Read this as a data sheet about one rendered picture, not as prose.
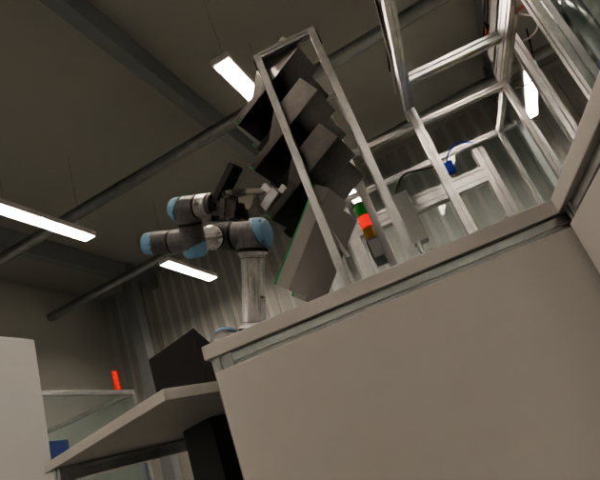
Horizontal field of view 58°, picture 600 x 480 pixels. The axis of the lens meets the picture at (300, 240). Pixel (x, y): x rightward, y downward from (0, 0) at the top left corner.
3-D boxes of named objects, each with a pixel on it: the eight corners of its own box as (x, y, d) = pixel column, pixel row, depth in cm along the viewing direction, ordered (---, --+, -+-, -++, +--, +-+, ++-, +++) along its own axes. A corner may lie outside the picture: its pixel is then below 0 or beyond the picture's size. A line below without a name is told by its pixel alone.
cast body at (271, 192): (265, 210, 149) (250, 196, 152) (274, 213, 153) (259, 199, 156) (283, 186, 147) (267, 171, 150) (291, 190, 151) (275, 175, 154)
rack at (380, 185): (347, 312, 125) (248, 54, 156) (372, 333, 159) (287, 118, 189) (433, 276, 122) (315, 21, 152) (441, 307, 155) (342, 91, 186)
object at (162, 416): (45, 473, 170) (43, 464, 171) (255, 424, 236) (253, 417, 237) (165, 400, 131) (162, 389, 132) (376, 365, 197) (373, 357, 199)
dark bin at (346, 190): (288, 236, 159) (272, 222, 162) (307, 246, 170) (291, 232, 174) (350, 161, 156) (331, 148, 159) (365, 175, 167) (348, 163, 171)
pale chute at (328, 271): (304, 301, 152) (290, 295, 154) (323, 307, 163) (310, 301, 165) (341, 208, 153) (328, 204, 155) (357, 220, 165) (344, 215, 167)
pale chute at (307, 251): (288, 290, 138) (273, 284, 140) (310, 296, 149) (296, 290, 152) (329, 188, 139) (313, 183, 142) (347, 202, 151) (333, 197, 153)
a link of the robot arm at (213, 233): (215, 222, 218) (135, 227, 172) (239, 219, 213) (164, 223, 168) (218, 250, 218) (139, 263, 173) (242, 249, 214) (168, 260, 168)
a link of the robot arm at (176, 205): (185, 221, 175) (180, 194, 173) (211, 218, 169) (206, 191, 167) (168, 226, 168) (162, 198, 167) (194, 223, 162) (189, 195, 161)
